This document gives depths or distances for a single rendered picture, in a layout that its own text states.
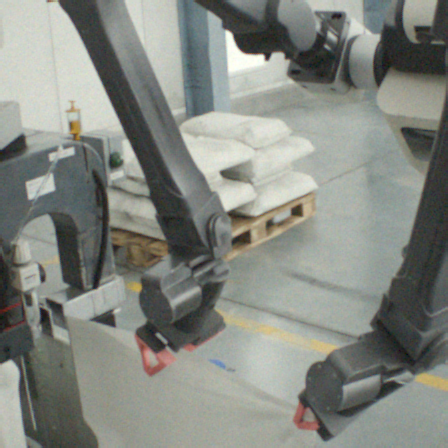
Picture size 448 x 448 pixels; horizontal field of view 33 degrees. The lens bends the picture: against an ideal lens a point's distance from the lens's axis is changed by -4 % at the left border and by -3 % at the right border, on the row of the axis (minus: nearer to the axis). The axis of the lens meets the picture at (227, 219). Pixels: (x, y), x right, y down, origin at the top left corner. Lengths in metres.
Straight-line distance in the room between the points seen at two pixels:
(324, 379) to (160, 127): 0.35
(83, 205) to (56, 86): 4.98
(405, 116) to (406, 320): 0.43
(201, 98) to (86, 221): 5.96
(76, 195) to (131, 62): 0.49
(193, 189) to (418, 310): 0.34
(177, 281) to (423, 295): 0.35
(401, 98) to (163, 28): 5.96
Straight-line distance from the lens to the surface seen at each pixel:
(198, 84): 7.29
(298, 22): 1.13
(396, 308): 0.82
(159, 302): 0.97
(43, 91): 6.24
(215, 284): 1.01
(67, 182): 1.33
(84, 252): 1.38
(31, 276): 1.25
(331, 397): 0.81
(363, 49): 1.24
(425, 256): 0.72
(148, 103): 0.92
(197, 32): 7.20
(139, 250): 4.30
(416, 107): 1.16
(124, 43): 0.90
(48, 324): 1.38
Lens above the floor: 1.62
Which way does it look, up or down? 19 degrees down
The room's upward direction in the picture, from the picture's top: 4 degrees counter-clockwise
